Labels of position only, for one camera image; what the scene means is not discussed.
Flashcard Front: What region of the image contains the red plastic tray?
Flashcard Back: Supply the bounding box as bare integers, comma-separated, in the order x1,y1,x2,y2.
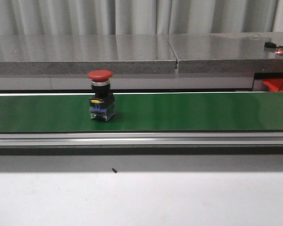
263,78,283,92

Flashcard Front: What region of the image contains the grey stone countertop slab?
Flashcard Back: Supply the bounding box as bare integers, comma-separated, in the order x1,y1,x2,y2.
0,32,283,75

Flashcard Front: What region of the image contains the green conveyor belt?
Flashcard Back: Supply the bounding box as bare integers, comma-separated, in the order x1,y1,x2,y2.
0,92,283,133

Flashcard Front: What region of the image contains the aluminium conveyor frame rail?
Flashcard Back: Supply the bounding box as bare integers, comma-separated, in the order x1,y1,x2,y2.
0,131,283,147

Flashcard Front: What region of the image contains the small sensor circuit board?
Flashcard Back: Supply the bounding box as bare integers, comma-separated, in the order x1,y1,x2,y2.
264,42,283,55

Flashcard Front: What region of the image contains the white pleated curtain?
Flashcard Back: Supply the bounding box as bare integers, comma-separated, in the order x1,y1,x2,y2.
0,0,283,35

